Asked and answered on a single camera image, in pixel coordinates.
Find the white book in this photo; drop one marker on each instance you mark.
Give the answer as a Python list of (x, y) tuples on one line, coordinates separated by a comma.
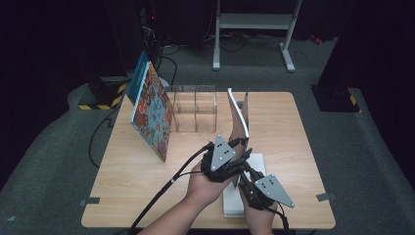
[(233, 202)]

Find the dark blue picture book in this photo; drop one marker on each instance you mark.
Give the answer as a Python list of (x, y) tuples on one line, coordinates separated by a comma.
[(137, 78)]

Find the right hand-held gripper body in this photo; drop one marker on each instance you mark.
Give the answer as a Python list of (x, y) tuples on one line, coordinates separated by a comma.
[(270, 191)]

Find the clear acrylic book rack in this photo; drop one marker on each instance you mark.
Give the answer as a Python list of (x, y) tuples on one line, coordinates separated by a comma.
[(202, 111)]

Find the black yellow striped stand base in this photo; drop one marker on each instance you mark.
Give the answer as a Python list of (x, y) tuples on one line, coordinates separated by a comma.
[(336, 99), (104, 94)]

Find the black equipment cabinet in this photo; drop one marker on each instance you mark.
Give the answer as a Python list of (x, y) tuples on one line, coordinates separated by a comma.
[(130, 32)]

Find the sky-blue picture book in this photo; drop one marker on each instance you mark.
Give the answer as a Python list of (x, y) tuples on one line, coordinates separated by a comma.
[(153, 114)]

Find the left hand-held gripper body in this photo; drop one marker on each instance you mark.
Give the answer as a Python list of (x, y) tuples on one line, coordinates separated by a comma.
[(221, 153)]

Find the grey tape piece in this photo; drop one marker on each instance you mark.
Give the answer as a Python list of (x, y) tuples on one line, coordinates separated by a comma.
[(89, 201), (325, 197)]

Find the white metal stand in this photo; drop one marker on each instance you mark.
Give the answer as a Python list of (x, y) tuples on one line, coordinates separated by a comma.
[(254, 21)]

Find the person's left hand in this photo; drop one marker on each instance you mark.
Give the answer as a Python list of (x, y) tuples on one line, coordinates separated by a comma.
[(202, 189)]

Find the dark red purple book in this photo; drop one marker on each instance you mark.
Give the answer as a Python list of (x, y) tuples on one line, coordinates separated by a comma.
[(238, 130)]

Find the person's right hand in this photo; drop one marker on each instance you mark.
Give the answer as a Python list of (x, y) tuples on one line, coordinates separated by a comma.
[(261, 218)]

